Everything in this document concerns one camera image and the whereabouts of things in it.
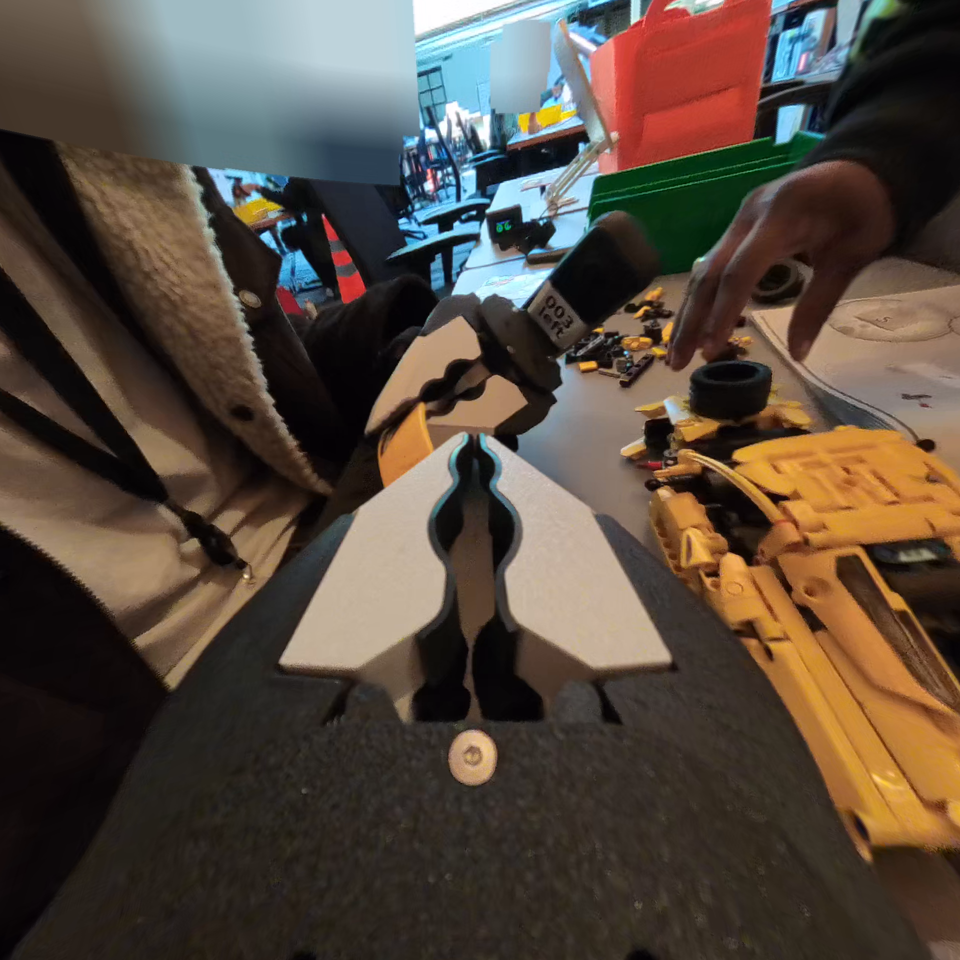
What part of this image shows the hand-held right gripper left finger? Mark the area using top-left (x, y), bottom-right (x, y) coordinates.
top-left (277, 432), bottom-right (472, 723)

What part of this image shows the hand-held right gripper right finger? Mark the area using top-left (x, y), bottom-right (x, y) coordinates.
top-left (486, 433), bottom-right (674, 710)

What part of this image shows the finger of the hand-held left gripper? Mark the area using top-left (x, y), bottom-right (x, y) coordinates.
top-left (364, 313), bottom-right (487, 438)
top-left (422, 371), bottom-right (534, 453)

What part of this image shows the yellow toy brick panel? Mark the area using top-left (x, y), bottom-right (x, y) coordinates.
top-left (376, 403), bottom-right (438, 489)

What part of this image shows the yellow toy brick car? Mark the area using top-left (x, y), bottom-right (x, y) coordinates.
top-left (619, 396), bottom-right (960, 865)

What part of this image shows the another person's forearm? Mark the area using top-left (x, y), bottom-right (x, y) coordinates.
top-left (791, 0), bottom-right (960, 252)

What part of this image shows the person's left forearm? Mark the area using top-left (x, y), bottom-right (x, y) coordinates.
top-left (300, 273), bottom-right (444, 489)

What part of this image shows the grey desk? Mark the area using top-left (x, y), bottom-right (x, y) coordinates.
top-left (450, 168), bottom-right (960, 960)

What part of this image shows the pile of yellow black bricks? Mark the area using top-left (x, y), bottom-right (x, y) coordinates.
top-left (562, 287), bottom-right (755, 389)

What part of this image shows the green plastic bin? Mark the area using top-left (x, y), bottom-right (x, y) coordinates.
top-left (586, 132), bottom-right (828, 276)

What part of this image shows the white paper sheet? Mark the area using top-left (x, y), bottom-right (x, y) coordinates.
top-left (474, 272), bottom-right (554, 310)

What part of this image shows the small device with green display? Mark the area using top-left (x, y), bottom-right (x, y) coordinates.
top-left (485, 202), bottom-right (528, 254)

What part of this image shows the black office chair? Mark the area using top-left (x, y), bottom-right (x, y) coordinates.
top-left (416, 196), bottom-right (492, 234)
top-left (384, 225), bottom-right (483, 288)

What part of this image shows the orange traffic cone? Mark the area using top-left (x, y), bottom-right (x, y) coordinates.
top-left (321, 212), bottom-right (369, 306)

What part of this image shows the yellow storage bin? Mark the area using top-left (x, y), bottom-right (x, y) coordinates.
top-left (517, 103), bottom-right (585, 136)

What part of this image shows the black toy tyre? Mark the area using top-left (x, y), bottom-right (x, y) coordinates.
top-left (752, 261), bottom-right (810, 306)
top-left (687, 360), bottom-right (775, 421)

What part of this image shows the red tote bag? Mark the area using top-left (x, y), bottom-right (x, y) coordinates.
top-left (588, 0), bottom-right (774, 175)

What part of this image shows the light grey top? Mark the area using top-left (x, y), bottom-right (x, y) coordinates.
top-left (0, 210), bottom-right (320, 680)

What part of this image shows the open instruction booklet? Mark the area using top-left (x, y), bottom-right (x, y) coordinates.
top-left (748, 281), bottom-right (960, 455)

